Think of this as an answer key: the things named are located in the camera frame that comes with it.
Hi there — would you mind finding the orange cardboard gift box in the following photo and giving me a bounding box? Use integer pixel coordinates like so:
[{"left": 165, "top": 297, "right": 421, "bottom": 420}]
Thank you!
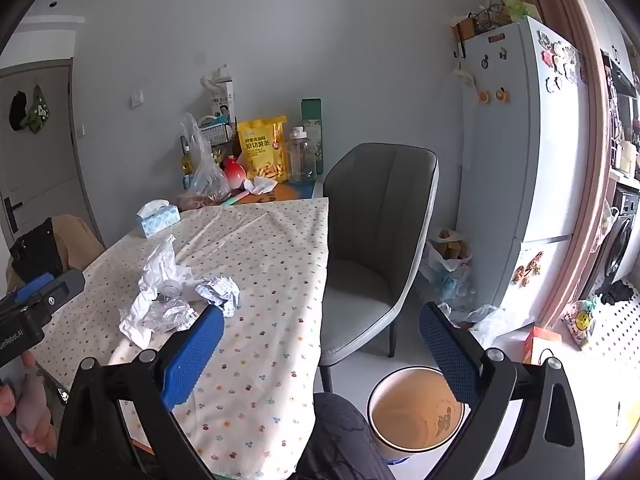
[{"left": 522, "top": 326, "right": 563, "bottom": 366}]

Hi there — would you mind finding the dark wire basket with handle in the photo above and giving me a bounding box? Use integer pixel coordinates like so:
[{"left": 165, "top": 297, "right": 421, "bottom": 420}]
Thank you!
[{"left": 470, "top": 0, "right": 513, "bottom": 35}]

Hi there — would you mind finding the person's left hand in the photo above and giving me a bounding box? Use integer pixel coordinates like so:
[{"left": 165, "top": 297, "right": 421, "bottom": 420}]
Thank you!
[{"left": 0, "top": 354, "right": 58, "bottom": 453}]

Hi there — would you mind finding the pink door frame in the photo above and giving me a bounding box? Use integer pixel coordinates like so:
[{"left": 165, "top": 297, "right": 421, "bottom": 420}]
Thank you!
[{"left": 520, "top": 0, "right": 626, "bottom": 331}]

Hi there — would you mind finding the yellow snack bag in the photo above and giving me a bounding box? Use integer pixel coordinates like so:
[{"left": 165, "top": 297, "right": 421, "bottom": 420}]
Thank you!
[{"left": 236, "top": 115, "right": 290, "bottom": 184}]

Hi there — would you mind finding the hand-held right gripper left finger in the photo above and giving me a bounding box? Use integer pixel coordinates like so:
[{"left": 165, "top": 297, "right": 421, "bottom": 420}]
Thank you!
[{"left": 55, "top": 305, "right": 227, "bottom": 480}]

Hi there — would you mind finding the green packet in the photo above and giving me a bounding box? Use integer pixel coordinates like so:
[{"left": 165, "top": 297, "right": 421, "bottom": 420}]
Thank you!
[{"left": 502, "top": 0, "right": 543, "bottom": 23}]

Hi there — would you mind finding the white waste bin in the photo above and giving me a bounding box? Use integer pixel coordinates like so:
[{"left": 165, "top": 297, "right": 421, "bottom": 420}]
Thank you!
[{"left": 367, "top": 366, "right": 473, "bottom": 461}]

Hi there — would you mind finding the black hat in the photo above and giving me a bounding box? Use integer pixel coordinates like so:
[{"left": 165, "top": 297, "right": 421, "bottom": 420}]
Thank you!
[{"left": 8, "top": 91, "right": 29, "bottom": 132}]

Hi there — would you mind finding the cluster of flower fridge magnets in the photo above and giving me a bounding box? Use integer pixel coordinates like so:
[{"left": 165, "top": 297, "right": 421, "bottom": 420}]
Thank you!
[{"left": 537, "top": 30, "right": 582, "bottom": 93}]

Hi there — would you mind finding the yellow smiley plastic bag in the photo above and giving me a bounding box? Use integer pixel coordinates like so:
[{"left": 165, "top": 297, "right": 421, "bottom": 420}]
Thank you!
[{"left": 564, "top": 296, "right": 601, "bottom": 348}]

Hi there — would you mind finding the large clear plastic bag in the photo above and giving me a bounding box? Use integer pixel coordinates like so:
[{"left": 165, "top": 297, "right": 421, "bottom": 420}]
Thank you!
[{"left": 440, "top": 302, "right": 511, "bottom": 348}]

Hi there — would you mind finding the grey washing machine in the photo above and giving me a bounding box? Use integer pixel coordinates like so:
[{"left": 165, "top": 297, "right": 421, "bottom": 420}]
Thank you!
[{"left": 587, "top": 185, "right": 640, "bottom": 301}]

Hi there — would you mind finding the grey upholstered chair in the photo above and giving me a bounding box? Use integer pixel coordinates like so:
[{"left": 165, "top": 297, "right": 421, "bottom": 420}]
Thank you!
[{"left": 317, "top": 142, "right": 440, "bottom": 393}]

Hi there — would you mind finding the grey door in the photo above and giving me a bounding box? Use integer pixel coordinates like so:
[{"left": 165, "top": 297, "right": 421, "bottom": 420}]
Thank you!
[{"left": 0, "top": 60, "right": 101, "bottom": 271}]

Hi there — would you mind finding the blue tissue box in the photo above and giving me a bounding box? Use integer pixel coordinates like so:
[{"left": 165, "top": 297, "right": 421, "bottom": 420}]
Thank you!
[{"left": 136, "top": 200, "right": 181, "bottom": 239}]

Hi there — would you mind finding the cluster of brown bear magnets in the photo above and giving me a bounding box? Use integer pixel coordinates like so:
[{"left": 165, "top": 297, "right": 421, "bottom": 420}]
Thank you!
[{"left": 512, "top": 255, "right": 546, "bottom": 286}]

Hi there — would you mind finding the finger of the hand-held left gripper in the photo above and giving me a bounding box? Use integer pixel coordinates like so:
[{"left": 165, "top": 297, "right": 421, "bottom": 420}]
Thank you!
[{"left": 0, "top": 268, "right": 87, "bottom": 320}]

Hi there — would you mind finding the brown box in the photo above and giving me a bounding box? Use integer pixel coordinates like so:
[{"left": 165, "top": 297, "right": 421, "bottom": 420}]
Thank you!
[{"left": 452, "top": 16, "right": 476, "bottom": 43}]

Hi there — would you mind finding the crumpled white tissue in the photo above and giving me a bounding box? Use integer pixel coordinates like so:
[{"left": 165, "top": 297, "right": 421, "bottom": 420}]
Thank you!
[{"left": 243, "top": 176, "right": 277, "bottom": 196}]

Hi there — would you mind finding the green hanging pouch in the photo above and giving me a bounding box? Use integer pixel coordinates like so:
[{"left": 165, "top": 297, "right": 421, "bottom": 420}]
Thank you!
[{"left": 26, "top": 85, "right": 51, "bottom": 134}]

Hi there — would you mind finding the white bag with boxes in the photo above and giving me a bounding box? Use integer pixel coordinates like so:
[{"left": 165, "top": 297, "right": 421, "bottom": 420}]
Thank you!
[{"left": 425, "top": 227, "right": 473, "bottom": 281}]

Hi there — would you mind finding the black cloth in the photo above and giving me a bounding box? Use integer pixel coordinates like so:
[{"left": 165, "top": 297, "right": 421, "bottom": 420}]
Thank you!
[{"left": 597, "top": 280, "right": 633, "bottom": 306}]

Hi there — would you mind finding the red peach-shaped toy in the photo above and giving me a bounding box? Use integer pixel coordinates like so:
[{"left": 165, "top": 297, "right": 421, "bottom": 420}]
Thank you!
[{"left": 222, "top": 156, "right": 247, "bottom": 190}]

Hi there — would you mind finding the clear plastic wrapper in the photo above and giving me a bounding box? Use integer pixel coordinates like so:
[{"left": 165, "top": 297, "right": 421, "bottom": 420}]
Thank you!
[{"left": 150, "top": 295, "right": 199, "bottom": 333}]

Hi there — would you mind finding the floral tablecloth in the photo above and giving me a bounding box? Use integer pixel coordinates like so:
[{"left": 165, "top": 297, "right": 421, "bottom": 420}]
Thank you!
[{"left": 30, "top": 197, "right": 331, "bottom": 476}]

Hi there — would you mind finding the tall green box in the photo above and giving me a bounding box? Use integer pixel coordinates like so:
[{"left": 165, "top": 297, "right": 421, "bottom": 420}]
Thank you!
[{"left": 301, "top": 98, "right": 325, "bottom": 176}]

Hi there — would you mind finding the white carton box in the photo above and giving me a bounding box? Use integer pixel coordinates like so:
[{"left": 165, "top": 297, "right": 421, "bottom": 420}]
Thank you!
[{"left": 201, "top": 66, "right": 236, "bottom": 126}]

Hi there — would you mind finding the small white paper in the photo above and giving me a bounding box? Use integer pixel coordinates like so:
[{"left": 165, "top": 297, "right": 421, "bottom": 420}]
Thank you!
[{"left": 118, "top": 290, "right": 161, "bottom": 350}]

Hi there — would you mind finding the clear plastic jar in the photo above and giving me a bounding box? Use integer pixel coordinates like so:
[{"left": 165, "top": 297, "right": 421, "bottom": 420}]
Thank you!
[{"left": 285, "top": 126, "right": 318, "bottom": 184}]

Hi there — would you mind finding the person's leg in dark trousers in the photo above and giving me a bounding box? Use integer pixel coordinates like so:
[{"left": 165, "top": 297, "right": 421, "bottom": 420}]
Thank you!
[{"left": 295, "top": 392, "right": 396, "bottom": 480}]

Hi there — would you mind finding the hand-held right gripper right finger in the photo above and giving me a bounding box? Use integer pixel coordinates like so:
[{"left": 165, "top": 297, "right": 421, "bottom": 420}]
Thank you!
[{"left": 418, "top": 301, "right": 586, "bottom": 480}]

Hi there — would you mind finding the large white paper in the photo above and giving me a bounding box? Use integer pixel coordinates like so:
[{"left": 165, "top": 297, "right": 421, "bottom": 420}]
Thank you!
[{"left": 138, "top": 234, "right": 201, "bottom": 306}]

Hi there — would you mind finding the black wire basket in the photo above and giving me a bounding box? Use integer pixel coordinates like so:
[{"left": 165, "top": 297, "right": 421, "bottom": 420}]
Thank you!
[{"left": 197, "top": 116, "right": 238, "bottom": 147}]

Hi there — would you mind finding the black door handle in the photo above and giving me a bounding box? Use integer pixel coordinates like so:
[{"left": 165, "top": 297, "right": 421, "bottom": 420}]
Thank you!
[{"left": 4, "top": 196, "right": 25, "bottom": 233}]

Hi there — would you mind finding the pack of water bottles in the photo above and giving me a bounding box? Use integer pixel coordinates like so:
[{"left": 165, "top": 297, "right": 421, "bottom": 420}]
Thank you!
[{"left": 432, "top": 265, "right": 476, "bottom": 306}]

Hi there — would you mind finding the hanging plastic bag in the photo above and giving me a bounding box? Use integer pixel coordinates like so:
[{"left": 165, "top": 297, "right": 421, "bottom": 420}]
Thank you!
[{"left": 592, "top": 200, "right": 620, "bottom": 253}]

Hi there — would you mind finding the black bag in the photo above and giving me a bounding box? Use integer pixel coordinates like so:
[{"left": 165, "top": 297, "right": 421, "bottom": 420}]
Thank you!
[{"left": 9, "top": 217, "right": 68, "bottom": 286}]

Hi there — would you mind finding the white refrigerator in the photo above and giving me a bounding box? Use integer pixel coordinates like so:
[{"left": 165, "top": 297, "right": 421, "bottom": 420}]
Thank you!
[{"left": 452, "top": 15, "right": 593, "bottom": 333}]

